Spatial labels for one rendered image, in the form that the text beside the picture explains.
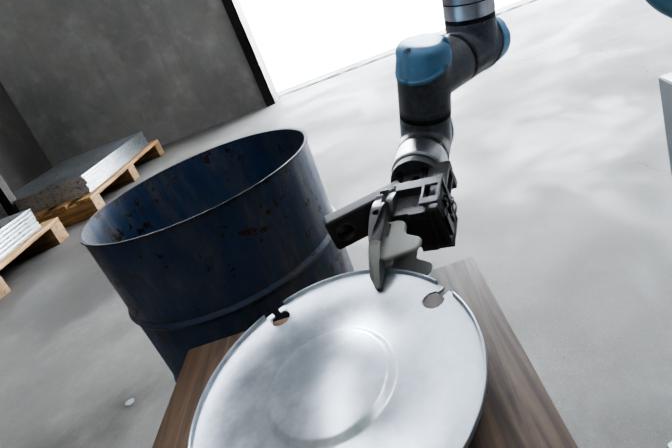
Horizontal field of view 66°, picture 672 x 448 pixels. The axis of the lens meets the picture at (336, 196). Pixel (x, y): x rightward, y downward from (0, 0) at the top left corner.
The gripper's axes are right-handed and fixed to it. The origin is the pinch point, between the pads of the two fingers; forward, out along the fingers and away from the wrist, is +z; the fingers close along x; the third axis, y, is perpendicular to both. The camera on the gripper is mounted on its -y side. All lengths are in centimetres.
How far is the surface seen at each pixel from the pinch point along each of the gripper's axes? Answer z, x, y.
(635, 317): -32, 44, 26
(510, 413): 14.2, 2.0, 13.7
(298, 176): -24.3, -2.0, -17.6
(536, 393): 12.2, 2.3, 15.7
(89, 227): -17, -6, -56
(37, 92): -284, 4, -372
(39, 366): -29, 44, -134
